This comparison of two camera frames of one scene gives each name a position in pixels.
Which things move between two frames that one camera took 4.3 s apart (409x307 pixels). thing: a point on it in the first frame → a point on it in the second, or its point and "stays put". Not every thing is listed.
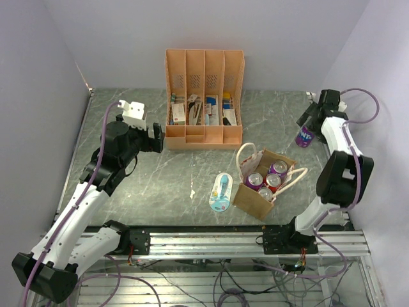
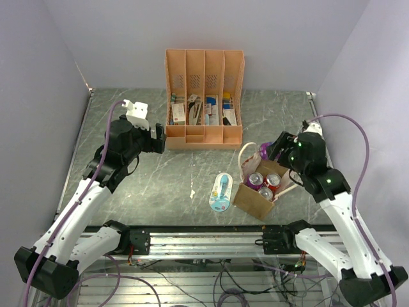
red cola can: (271, 181) stays put
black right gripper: (308, 112) → (285, 141)
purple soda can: (254, 180) stays put
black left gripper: (154, 144) stays put
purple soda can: (278, 167) → (263, 153)
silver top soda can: (266, 192) stays put
